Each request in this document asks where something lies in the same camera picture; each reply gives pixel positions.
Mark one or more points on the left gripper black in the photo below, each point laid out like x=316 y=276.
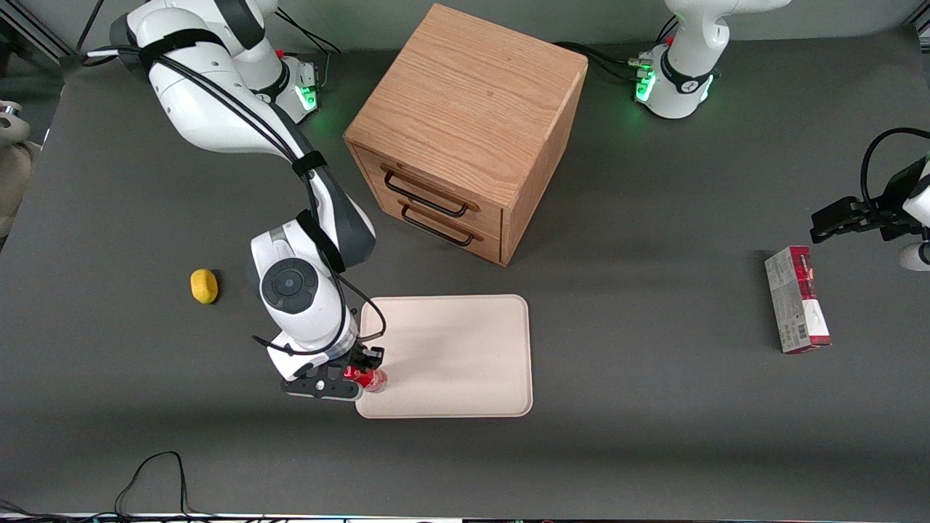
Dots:
x=888 y=210

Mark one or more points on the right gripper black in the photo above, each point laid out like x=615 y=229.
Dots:
x=366 y=358

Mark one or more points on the red coke bottle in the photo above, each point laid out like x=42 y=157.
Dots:
x=374 y=381

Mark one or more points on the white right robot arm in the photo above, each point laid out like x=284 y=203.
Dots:
x=211 y=109

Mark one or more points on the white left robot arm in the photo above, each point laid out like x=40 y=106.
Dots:
x=690 y=73

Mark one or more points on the cream plastic tray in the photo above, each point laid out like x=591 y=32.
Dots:
x=450 y=356

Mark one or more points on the grey and red carton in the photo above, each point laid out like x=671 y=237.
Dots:
x=795 y=301

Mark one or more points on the wooden drawer front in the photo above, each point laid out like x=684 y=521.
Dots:
x=436 y=185
x=479 y=243

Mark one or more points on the yellow lemon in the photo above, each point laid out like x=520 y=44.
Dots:
x=204 y=286

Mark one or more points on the wooden drawer cabinet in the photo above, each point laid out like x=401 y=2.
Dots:
x=472 y=94

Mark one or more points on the beige object beside table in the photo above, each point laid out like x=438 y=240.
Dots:
x=14 y=174

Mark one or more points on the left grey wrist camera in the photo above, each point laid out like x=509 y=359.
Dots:
x=917 y=257

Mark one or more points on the aluminium frame rail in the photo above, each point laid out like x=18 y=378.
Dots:
x=36 y=40
x=921 y=27

